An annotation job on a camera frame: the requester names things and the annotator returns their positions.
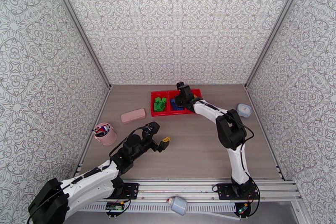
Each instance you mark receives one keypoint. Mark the blue lego brick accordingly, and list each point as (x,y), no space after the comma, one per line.
(172,102)
(173,108)
(181,109)

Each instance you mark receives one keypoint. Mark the long green lego brick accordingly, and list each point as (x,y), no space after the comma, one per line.
(160,103)

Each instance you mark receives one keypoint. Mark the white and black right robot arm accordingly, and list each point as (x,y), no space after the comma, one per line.
(237,162)

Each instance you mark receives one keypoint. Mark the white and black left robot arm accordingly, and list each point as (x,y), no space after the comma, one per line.
(92,181)

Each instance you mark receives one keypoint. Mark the pink pencil case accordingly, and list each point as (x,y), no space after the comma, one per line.
(133,115)

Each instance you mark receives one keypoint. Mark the pink bucket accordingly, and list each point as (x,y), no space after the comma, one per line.
(107,138)

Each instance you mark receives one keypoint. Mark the white marker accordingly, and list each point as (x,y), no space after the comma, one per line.
(106,127)

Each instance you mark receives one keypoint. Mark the black marker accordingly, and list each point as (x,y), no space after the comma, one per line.
(101,133)

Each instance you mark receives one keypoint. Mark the red marker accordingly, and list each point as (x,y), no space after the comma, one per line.
(99,128)

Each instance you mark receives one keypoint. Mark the small white lidded container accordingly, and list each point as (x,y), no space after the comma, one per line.
(244,110)

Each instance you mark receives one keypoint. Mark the white plastic bottle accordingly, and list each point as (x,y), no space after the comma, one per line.
(178,205)

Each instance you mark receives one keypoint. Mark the small circuit board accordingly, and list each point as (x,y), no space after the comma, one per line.
(242,208)
(115,206)

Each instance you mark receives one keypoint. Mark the aluminium mounting rail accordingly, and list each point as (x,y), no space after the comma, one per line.
(178,186)

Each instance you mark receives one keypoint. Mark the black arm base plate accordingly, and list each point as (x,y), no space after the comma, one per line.
(222,191)
(132,191)

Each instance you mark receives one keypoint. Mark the aluminium table side rail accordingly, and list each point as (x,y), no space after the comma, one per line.
(267,140)
(104,102)

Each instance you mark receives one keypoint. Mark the aluminium frame post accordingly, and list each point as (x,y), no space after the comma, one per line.
(272,31)
(82,31)

